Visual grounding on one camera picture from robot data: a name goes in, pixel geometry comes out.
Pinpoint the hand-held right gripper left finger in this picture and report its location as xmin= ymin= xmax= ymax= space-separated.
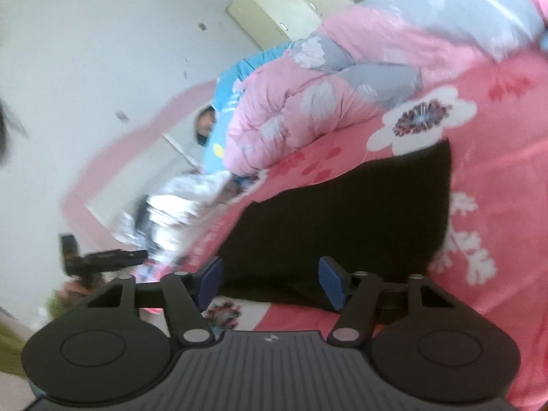
xmin=88 ymin=257 xmax=223 ymax=345

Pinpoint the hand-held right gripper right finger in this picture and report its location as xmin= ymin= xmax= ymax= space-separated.
xmin=319 ymin=256 xmax=454 ymax=345

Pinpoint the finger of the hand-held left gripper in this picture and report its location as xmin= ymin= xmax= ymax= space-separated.
xmin=107 ymin=248 xmax=148 ymax=271

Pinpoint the black garment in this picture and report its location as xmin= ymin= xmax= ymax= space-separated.
xmin=216 ymin=139 xmax=452 ymax=309

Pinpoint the person's left hand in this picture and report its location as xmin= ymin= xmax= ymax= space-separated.
xmin=59 ymin=277 xmax=104 ymax=306

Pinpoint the white patterned cloth heap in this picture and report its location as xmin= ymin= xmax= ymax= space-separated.
xmin=115 ymin=171 xmax=258 ymax=266

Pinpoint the pink white headboard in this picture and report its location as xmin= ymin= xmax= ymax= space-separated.
xmin=60 ymin=81 xmax=223 ymax=258

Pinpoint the pink grey floral quilt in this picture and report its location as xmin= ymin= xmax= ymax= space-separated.
xmin=225 ymin=0 xmax=548 ymax=176

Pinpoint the blue printed pillow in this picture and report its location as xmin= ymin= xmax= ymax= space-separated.
xmin=195 ymin=47 xmax=292 ymax=174

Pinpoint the pink floral bed blanket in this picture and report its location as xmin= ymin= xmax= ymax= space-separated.
xmin=141 ymin=47 xmax=548 ymax=407

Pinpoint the cream wardrobe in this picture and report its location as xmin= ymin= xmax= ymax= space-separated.
xmin=227 ymin=0 xmax=356 ymax=50

